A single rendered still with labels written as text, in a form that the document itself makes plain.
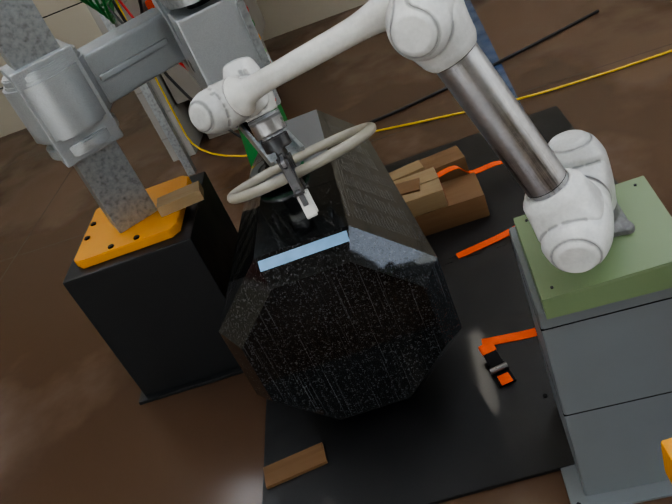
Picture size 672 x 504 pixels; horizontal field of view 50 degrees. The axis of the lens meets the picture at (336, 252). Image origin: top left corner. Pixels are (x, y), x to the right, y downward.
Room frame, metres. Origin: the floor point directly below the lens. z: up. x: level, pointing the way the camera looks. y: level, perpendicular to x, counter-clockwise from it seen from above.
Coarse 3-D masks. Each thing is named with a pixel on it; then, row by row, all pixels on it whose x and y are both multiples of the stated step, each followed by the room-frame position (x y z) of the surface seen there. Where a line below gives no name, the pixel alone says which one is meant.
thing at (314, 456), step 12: (288, 456) 1.99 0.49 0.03; (300, 456) 1.96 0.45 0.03; (312, 456) 1.94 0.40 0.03; (324, 456) 1.91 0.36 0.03; (264, 468) 1.98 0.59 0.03; (276, 468) 1.96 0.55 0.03; (288, 468) 1.93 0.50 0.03; (300, 468) 1.91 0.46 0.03; (312, 468) 1.89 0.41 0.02; (276, 480) 1.90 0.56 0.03
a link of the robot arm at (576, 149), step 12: (564, 132) 1.51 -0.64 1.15; (576, 132) 1.49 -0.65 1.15; (552, 144) 1.48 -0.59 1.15; (564, 144) 1.45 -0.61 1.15; (576, 144) 1.43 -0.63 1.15; (588, 144) 1.43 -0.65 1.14; (600, 144) 1.44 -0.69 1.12; (564, 156) 1.43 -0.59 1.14; (576, 156) 1.41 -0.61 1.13; (588, 156) 1.41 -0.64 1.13; (600, 156) 1.41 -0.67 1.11; (576, 168) 1.40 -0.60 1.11; (588, 168) 1.39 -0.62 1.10; (600, 168) 1.39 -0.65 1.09; (600, 180) 1.36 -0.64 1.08; (612, 180) 1.43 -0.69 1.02; (612, 192) 1.39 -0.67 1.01; (612, 204) 1.41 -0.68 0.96
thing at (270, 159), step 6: (240, 126) 2.54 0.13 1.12; (246, 132) 2.45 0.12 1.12; (288, 132) 2.30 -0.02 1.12; (252, 138) 2.38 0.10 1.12; (294, 138) 2.23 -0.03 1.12; (252, 144) 2.42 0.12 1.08; (258, 144) 2.31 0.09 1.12; (294, 144) 2.25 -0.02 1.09; (300, 144) 2.17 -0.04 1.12; (258, 150) 2.32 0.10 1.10; (288, 150) 2.26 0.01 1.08; (294, 150) 2.24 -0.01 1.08; (300, 150) 2.18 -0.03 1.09; (264, 156) 2.23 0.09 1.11; (270, 156) 2.28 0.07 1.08; (276, 156) 2.26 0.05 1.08; (270, 162) 2.14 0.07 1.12; (276, 162) 2.21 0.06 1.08; (276, 174) 2.14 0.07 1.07
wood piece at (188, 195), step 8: (192, 184) 2.91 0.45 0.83; (200, 184) 2.91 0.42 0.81; (176, 192) 2.90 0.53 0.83; (184, 192) 2.87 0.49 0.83; (192, 192) 2.83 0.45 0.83; (200, 192) 2.83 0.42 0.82; (160, 200) 2.89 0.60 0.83; (168, 200) 2.86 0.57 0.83; (176, 200) 2.83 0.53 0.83; (184, 200) 2.83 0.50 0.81; (192, 200) 2.83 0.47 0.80; (200, 200) 2.83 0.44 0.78; (160, 208) 2.83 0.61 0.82; (168, 208) 2.83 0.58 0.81; (176, 208) 2.83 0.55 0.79
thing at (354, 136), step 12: (348, 132) 2.07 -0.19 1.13; (360, 132) 1.80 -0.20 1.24; (372, 132) 1.84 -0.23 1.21; (324, 144) 2.13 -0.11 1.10; (348, 144) 1.75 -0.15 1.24; (300, 156) 2.14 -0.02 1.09; (324, 156) 1.72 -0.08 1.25; (336, 156) 1.73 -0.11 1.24; (276, 168) 2.13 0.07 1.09; (300, 168) 1.72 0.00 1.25; (312, 168) 1.71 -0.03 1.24; (252, 180) 2.08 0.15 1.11; (264, 180) 2.11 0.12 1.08; (276, 180) 1.73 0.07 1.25; (240, 192) 1.81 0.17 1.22; (252, 192) 1.76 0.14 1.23; (264, 192) 1.74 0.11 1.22
